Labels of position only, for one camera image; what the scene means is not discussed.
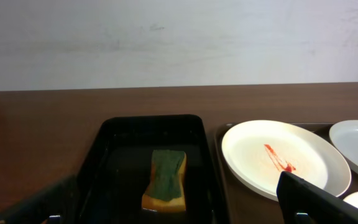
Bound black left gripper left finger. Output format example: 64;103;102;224
0;175;78;224

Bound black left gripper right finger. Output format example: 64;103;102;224
276;171;358;224

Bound cream plate with ketchup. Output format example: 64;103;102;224
221;120;352;201

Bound yellow green scrub sponge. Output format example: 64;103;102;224
141;149;187;213

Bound black plastic sponge tray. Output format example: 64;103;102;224
75;114;229;223

